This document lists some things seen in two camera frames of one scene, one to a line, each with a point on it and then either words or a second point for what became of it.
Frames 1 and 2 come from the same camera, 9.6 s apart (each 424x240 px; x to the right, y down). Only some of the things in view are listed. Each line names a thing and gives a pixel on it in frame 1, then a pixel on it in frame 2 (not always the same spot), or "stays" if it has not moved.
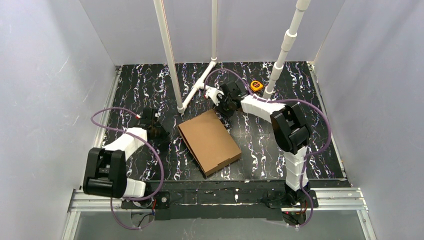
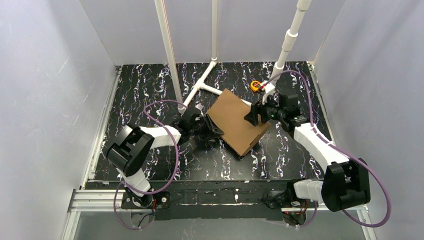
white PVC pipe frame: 301,6 stays
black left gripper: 160,134 → 208,127
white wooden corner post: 160,11 stays
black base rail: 260,200 stays
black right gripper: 222,105 → 257,111
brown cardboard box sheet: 209,142 → 227,114
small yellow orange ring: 256,85 stays
